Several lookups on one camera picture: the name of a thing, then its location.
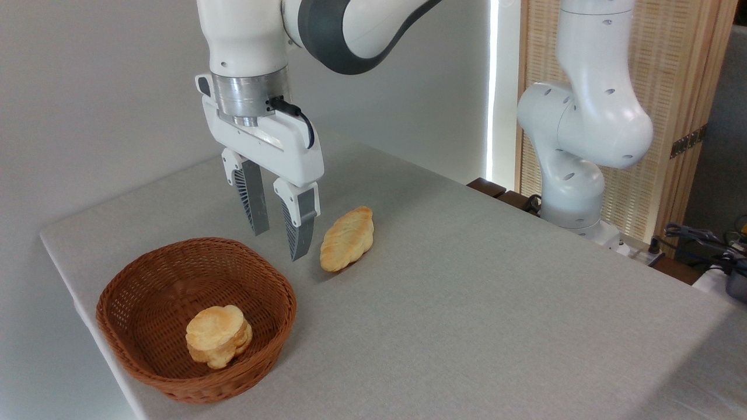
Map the black cable bundle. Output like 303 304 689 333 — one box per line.
664 217 747 276

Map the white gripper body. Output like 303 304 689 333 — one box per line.
195 73 325 188

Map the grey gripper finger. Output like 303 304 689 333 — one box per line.
221 148 271 237
273 177 321 262

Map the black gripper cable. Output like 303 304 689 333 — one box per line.
268 96 316 150

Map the oval bread loaf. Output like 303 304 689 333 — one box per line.
319 205 375 274

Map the brown wicker basket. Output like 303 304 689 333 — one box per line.
96 237 298 405

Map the grey tablecloth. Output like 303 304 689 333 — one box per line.
39 129 747 420

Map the round flat bread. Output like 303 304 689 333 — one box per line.
185 304 254 370

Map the wooden bamboo folding screen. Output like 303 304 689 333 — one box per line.
516 0 739 253

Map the metal screen hinge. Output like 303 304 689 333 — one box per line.
669 125 707 160

